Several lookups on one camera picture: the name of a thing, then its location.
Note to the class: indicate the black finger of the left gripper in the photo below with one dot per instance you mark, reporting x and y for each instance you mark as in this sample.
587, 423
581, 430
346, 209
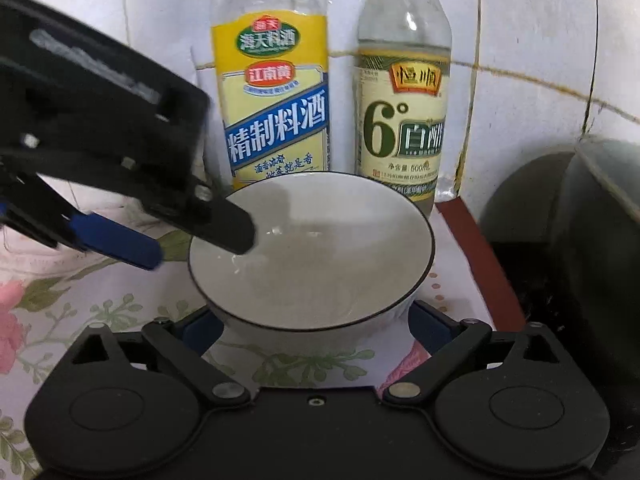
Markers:
223, 224

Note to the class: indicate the white ribbed bowl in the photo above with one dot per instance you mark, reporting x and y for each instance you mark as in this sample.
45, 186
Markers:
337, 260

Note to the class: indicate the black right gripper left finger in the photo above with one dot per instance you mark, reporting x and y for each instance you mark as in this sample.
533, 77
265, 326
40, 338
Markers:
182, 346

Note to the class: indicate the floral tablecloth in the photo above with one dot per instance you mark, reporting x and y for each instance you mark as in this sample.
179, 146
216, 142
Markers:
48, 297

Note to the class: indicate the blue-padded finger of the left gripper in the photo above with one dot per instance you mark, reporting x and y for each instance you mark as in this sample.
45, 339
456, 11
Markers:
31, 207

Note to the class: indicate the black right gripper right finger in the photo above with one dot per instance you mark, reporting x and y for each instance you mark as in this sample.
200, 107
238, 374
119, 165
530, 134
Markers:
454, 347

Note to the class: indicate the black cooking pot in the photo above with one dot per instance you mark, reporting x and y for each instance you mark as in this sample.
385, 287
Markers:
565, 228

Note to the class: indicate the yellow label cooking wine bottle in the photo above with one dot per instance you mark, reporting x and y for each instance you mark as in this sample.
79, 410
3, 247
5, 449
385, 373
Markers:
272, 71

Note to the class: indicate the white vinegar glass bottle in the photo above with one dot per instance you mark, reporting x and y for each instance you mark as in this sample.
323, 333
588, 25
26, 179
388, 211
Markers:
402, 76

